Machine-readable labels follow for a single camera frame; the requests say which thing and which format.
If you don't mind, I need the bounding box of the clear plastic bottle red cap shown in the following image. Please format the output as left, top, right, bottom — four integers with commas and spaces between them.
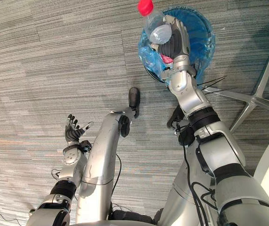
137, 0, 174, 45

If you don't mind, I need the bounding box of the red rubbish in bin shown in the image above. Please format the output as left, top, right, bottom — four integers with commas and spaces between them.
160, 53, 174, 65

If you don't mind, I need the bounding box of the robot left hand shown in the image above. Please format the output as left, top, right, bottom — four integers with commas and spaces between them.
64, 114, 94, 146

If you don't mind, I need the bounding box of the robot silver right leg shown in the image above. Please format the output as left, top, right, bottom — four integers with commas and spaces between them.
158, 155, 220, 226

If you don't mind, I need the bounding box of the black cable on body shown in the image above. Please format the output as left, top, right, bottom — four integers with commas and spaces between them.
176, 122, 220, 226

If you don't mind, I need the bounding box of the robot silver left leg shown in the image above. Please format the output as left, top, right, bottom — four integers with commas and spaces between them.
75, 105, 140, 225

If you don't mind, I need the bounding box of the silver metal table leg base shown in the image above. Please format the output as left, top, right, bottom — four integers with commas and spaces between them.
203, 48, 269, 134

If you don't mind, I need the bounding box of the robot dark right foot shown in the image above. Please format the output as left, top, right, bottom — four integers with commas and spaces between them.
166, 105, 184, 129

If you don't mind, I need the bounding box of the robot dark left foot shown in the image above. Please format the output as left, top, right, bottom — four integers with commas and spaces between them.
128, 87, 141, 119

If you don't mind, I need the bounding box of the blue plastic bin bag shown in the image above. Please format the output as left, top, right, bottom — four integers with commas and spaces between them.
137, 6, 216, 84

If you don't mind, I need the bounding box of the robot silver leg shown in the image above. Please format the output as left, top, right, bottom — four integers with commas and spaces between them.
158, 155, 220, 226
75, 105, 140, 225

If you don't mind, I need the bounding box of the small black waste bin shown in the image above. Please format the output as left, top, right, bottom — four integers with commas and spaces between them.
142, 63, 173, 87

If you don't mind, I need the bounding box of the robot dark foot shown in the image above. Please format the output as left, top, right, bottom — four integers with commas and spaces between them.
166, 105, 184, 129
128, 87, 141, 119

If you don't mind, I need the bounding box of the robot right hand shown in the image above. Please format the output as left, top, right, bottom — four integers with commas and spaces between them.
151, 15, 191, 64

